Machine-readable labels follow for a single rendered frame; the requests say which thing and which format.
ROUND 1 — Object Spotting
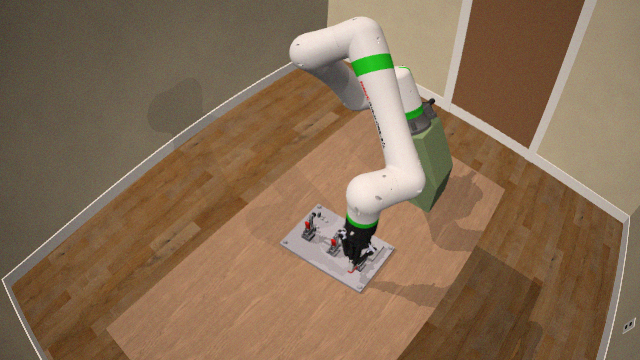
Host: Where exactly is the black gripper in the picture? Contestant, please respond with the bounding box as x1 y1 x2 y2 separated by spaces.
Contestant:
338 230 376 273

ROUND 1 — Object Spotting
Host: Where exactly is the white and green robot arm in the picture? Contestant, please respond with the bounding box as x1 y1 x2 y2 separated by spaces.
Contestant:
289 17 437 239

